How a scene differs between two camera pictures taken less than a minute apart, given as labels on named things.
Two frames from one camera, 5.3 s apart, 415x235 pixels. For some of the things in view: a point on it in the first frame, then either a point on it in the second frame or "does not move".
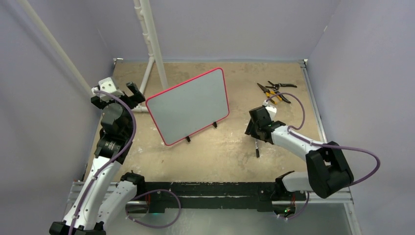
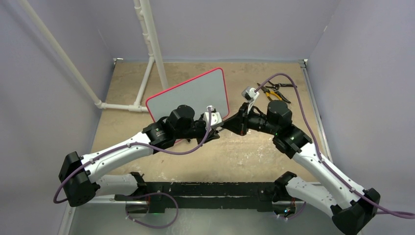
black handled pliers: (276, 87) does not move
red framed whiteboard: (189, 108) does not move
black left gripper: (135, 99) → (200, 140)
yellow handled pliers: (269, 93) does not move
